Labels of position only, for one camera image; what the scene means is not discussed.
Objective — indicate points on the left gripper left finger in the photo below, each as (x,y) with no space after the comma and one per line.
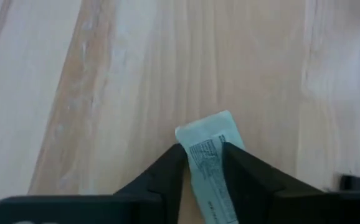
(167,174)

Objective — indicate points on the green printed packet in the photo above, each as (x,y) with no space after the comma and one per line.
(205,133)

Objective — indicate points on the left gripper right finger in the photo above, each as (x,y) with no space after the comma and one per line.
(248,180)

